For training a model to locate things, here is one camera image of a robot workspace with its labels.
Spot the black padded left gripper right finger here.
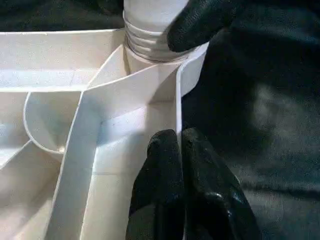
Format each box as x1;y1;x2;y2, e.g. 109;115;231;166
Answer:
181;126;261;240

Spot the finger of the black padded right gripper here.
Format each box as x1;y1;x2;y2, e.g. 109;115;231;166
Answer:
98;0;126;15
166;0;252;54

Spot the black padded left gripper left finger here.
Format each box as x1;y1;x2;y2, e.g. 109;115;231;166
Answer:
126;128;186;240

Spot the white plastic table leg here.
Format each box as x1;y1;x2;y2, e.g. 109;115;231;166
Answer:
121;0;210;63

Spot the black shiny mat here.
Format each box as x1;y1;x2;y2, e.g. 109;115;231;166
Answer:
0;0;320;240

